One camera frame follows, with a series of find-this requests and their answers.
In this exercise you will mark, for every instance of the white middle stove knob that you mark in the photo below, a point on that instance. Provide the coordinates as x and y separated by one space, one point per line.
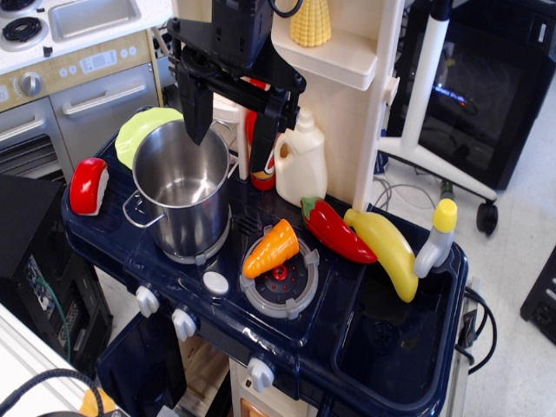
184 324

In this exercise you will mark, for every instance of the green toy plate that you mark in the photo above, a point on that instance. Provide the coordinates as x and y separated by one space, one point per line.
138 127

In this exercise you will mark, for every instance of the white stove knob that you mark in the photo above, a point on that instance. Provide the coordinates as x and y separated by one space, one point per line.
147 301
261 374
184 324

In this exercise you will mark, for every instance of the cream toy detergent jug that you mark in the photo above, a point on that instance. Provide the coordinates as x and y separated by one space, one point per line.
300 164

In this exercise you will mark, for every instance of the orange toy carrot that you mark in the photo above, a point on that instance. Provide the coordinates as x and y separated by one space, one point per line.
278 245

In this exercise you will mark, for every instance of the red white toy sushi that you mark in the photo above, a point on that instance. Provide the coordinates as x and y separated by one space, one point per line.
88 185

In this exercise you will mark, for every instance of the yellow toy corn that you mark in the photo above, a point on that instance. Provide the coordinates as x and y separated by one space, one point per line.
310 26

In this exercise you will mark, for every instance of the white right stove knob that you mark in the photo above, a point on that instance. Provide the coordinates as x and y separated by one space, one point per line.
261 374

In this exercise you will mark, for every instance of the cream toy kitchen shelf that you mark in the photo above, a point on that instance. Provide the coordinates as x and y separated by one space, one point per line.
349 84

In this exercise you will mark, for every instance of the grey toy stove burner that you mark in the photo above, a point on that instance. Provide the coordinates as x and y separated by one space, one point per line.
284 291

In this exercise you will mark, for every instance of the round grey stove button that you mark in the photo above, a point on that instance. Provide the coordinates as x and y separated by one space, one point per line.
215 283

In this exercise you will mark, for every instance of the stainless steel pot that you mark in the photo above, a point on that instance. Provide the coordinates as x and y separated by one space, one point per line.
181 194

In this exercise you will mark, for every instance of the red toy chili pepper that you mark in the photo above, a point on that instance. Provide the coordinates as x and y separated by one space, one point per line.
329 228

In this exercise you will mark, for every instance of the white left stove knob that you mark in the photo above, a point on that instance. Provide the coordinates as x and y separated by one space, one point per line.
147 301

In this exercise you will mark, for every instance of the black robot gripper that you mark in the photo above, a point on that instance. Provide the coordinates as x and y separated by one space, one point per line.
232 55

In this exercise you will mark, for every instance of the red toy sauce bottle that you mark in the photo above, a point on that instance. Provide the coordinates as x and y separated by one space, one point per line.
263 180

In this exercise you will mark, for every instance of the black computer case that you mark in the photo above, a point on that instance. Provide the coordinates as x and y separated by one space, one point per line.
44 282

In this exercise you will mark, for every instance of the grey yellow toy faucet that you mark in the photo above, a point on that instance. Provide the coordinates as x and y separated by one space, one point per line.
436 248

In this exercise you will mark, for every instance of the white rolling stand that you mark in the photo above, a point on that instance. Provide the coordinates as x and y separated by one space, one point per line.
406 147

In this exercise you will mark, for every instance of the yellow toy banana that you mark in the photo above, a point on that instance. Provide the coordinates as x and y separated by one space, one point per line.
393 251

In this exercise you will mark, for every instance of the wooden grey toy kitchen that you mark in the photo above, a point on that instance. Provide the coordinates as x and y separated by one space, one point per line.
72 72

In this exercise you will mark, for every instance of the navy toy kitchen counter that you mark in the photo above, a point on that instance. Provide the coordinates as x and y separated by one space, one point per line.
356 350

